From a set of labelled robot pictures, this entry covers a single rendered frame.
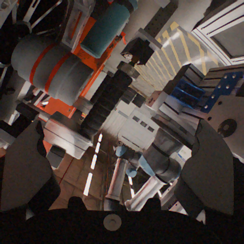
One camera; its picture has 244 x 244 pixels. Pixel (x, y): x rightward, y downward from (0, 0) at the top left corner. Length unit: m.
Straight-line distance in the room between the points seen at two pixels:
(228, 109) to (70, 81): 0.35
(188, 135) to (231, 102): 0.48
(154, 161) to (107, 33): 0.59
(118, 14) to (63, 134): 0.45
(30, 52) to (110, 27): 0.28
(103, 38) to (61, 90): 0.24
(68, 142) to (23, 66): 0.24
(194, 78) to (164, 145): 0.34
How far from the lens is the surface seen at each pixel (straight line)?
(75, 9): 0.62
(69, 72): 0.39
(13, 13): 0.45
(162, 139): 0.72
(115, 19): 0.57
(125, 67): 0.26
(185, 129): 0.73
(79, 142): 0.28
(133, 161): 1.06
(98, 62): 0.90
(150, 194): 0.91
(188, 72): 0.69
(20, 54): 0.44
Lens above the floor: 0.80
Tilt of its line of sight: 9 degrees up
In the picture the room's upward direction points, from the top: 145 degrees counter-clockwise
